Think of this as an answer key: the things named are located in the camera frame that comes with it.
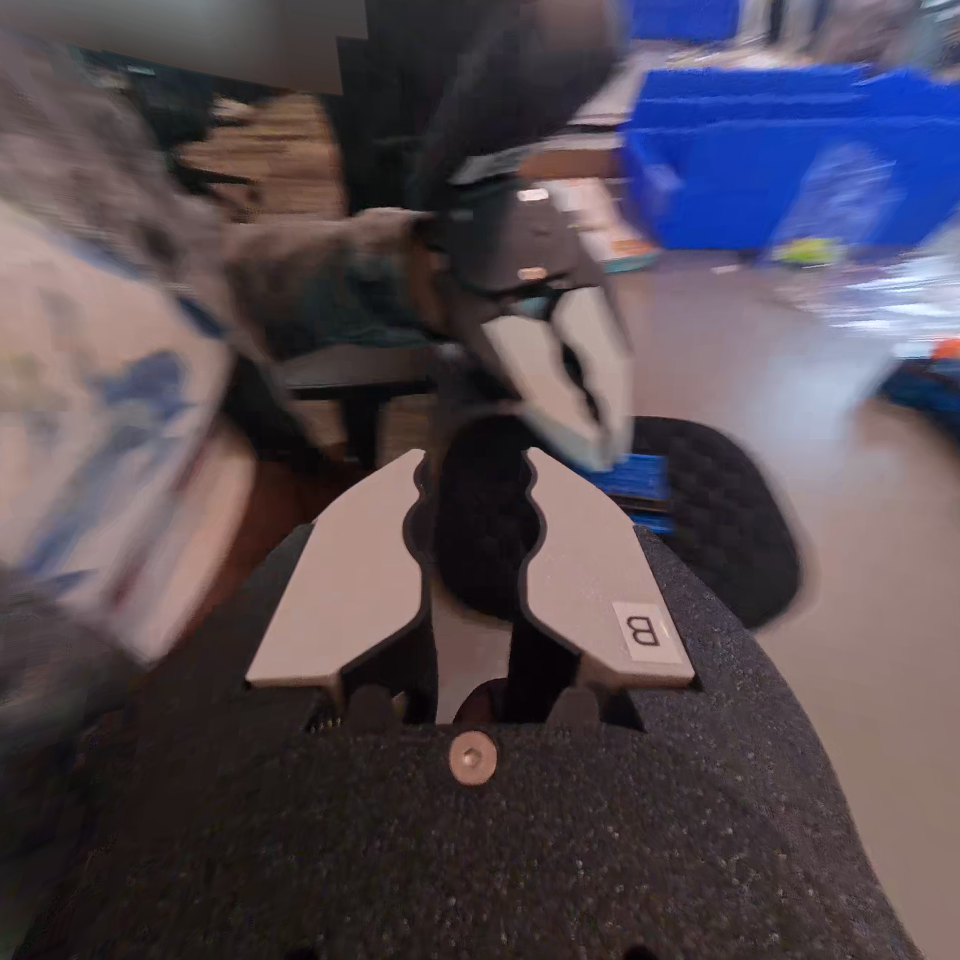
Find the blue studded building plate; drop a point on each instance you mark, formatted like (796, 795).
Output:
(641, 480)

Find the person's right hand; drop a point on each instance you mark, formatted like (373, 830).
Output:
(484, 705)

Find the person's printed shirt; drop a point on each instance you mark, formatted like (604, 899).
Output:
(112, 375)

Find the blue plastic bin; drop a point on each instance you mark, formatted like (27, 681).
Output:
(735, 150)

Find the person's left forearm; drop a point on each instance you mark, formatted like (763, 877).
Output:
(322, 277)

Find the small bag of bricks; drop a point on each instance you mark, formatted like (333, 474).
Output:
(832, 202)

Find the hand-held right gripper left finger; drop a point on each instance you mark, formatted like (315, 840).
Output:
(352, 585)

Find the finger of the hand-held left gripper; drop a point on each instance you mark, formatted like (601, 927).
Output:
(611, 367)
(525, 360)

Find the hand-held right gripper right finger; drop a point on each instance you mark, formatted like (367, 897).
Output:
(600, 577)

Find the blue toy game console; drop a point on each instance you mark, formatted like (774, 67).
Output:
(930, 386)

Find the black foam pad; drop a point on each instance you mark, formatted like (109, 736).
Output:
(720, 525)

